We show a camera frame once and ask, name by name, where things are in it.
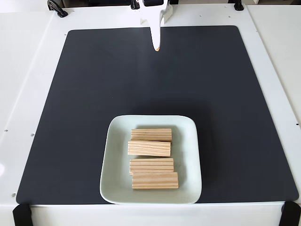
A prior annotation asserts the black rubber mat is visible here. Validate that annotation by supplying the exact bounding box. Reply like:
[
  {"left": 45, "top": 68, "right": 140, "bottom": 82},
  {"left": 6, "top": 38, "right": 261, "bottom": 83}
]
[{"left": 16, "top": 25, "right": 299, "bottom": 205}]

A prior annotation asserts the pale green square plate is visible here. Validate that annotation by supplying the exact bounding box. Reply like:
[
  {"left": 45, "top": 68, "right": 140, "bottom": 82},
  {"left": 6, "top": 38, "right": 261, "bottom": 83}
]
[{"left": 99, "top": 114, "right": 203, "bottom": 205}]

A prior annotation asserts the black corner bracket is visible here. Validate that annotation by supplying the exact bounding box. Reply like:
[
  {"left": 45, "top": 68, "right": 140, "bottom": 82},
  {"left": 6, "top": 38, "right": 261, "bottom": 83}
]
[
  {"left": 279, "top": 201, "right": 301, "bottom": 226},
  {"left": 12, "top": 202, "right": 33, "bottom": 226}
]

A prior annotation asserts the ridged light wooden block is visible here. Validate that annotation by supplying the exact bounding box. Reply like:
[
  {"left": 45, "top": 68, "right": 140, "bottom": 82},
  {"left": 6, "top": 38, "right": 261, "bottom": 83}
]
[
  {"left": 127, "top": 140, "right": 172, "bottom": 157},
  {"left": 132, "top": 172, "right": 180, "bottom": 190},
  {"left": 131, "top": 128, "right": 173, "bottom": 143},
  {"left": 129, "top": 158, "right": 174, "bottom": 175}
]

